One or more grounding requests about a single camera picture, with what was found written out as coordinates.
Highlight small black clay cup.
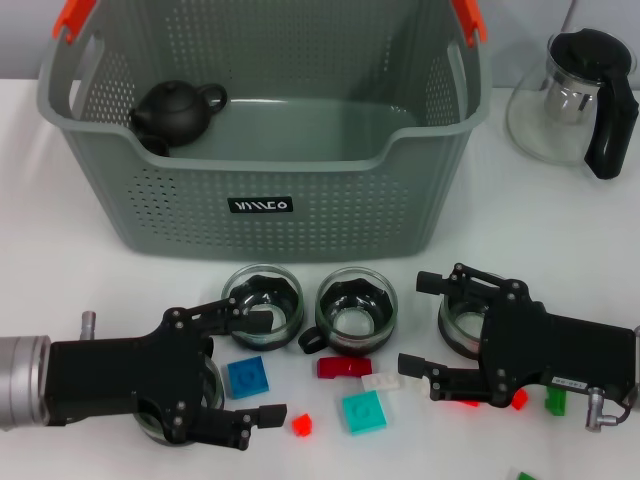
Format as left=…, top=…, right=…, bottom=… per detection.
left=137, top=133, right=172, bottom=158

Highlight dark red brick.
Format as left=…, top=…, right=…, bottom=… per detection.
left=315, top=355, right=374, bottom=381

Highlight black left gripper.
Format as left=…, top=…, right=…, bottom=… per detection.
left=44, top=297, right=289, bottom=451

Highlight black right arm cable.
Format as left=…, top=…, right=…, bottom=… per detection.
left=602, top=387, right=632, bottom=426

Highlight grey perforated storage basket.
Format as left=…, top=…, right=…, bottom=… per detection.
left=37, top=0, right=494, bottom=264

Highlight thin grey wall cable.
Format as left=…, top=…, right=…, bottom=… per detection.
left=557, top=0, right=579, bottom=34

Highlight silver right connector plug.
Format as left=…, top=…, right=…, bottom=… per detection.
left=585, top=387, right=609, bottom=431

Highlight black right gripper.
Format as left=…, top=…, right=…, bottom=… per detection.
left=398, top=263, right=640, bottom=409

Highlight black clay teapot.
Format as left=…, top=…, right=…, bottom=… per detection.
left=128, top=79, right=230, bottom=147

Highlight glass pitcher black handle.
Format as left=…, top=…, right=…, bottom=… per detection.
left=505, top=28, right=640, bottom=181

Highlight glass teacup black holder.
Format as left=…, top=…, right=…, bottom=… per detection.
left=221, top=263, right=305, bottom=354
left=437, top=294, right=494, bottom=359
left=132, top=349, right=226, bottom=444
left=298, top=267, right=400, bottom=357

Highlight orange basket carry handle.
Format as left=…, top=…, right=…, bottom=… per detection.
left=52, top=0, right=489, bottom=49

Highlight blue square brick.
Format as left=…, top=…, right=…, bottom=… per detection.
left=226, top=357, right=271, bottom=400

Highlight white flat brick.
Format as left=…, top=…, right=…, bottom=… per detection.
left=360, top=372, right=404, bottom=392

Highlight teal square brick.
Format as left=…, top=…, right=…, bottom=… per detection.
left=341, top=389, right=389, bottom=436

